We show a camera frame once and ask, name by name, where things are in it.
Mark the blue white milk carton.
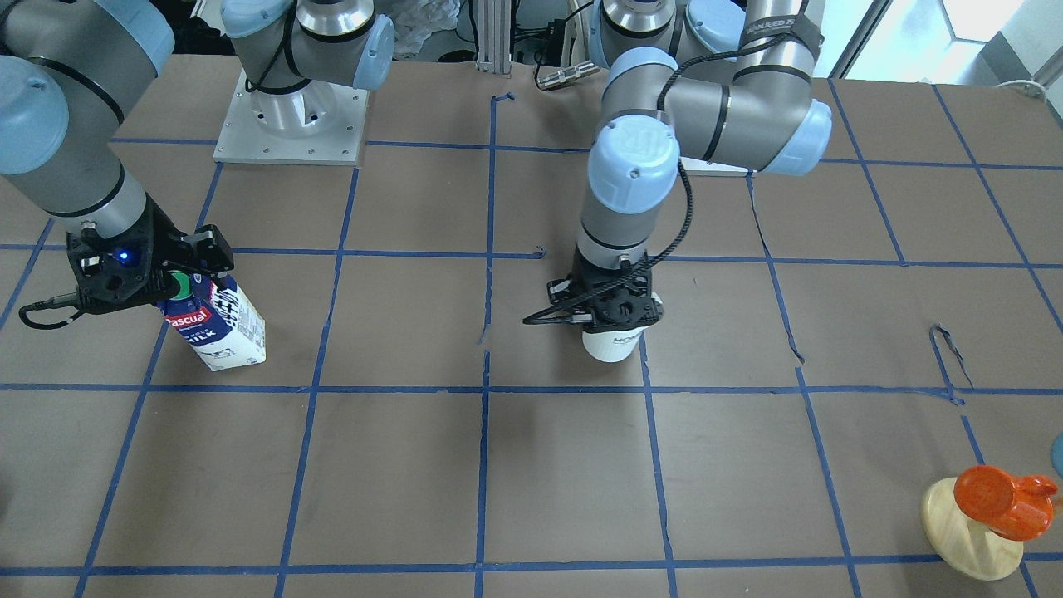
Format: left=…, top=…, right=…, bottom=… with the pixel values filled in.
left=157, top=270, right=267, bottom=371

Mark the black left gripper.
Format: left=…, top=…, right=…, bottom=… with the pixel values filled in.
left=546, top=252, right=664, bottom=328

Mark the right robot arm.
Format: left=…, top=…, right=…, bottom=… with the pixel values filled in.
left=2, top=1, right=395, bottom=319

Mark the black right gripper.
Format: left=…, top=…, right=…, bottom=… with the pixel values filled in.
left=66, top=199, right=235, bottom=315

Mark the orange mug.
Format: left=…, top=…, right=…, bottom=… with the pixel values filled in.
left=954, top=465, right=1059, bottom=542

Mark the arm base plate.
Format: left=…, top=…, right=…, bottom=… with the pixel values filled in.
left=681, top=156, right=758, bottom=177
left=213, top=75, right=370, bottom=166

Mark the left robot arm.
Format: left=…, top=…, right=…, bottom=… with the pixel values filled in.
left=524, top=1, right=832, bottom=334

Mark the wooden mug tree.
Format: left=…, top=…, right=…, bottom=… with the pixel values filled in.
left=919, top=477, right=1025, bottom=581

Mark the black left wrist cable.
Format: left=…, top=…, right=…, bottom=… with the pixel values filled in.
left=522, top=158, right=695, bottom=326

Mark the white ribbed mug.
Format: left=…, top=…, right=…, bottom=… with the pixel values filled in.
left=583, top=288, right=664, bottom=363

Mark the aluminium frame post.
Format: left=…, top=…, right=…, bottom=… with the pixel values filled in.
left=468, top=1, right=516, bottom=78

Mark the blue mug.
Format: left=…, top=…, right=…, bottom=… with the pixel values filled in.
left=1049, top=433, right=1063, bottom=477

